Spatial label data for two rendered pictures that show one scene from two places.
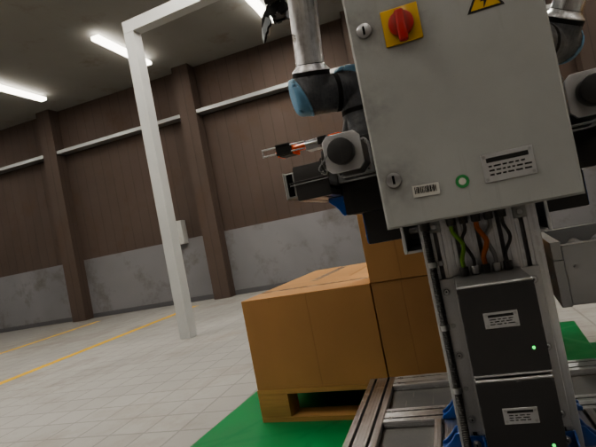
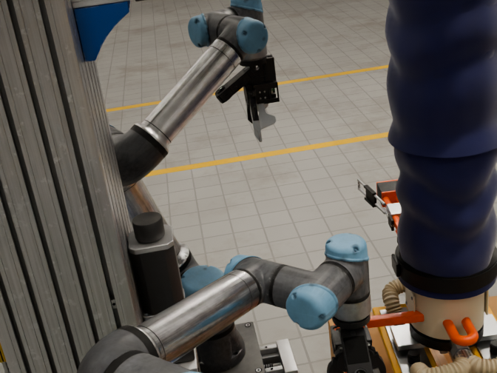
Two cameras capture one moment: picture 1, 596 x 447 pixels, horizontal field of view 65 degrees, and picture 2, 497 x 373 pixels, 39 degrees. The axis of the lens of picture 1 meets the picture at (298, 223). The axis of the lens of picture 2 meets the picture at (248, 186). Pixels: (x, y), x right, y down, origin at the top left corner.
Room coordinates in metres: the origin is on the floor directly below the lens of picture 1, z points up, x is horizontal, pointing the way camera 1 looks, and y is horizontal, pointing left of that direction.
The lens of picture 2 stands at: (1.06, -1.67, 2.16)
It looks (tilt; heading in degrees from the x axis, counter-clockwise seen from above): 25 degrees down; 68
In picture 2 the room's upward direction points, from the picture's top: 8 degrees counter-clockwise
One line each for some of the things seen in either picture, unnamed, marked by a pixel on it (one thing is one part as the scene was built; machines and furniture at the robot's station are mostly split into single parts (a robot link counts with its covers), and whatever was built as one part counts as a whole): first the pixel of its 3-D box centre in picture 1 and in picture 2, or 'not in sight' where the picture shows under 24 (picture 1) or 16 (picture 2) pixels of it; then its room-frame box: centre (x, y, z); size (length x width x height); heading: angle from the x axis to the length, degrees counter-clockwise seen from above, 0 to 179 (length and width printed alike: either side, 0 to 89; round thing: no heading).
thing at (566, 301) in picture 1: (549, 269); not in sight; (1.82, -0.92, 0.48); 0.70 x 0.03 x 0.15; 158
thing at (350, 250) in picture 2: not in sight; (346, 267); (1.60, -0.73, 1.49); 0.09 x 0.08 x 0.11; 30
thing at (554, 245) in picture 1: (544, 241); not in sight; (1.82, -0.92, 0.58); 0.70 x 0.03 x 0.06; 158
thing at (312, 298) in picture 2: not in sight; (310, 294); (1.51, -0.76, 1.48); 0.11 x 0.11 x 0.08; 30
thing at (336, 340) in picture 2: not in sight; (351, 336); (1.61, -0.72, 1.33); 0.09 x 0.08 x 0.12; 68
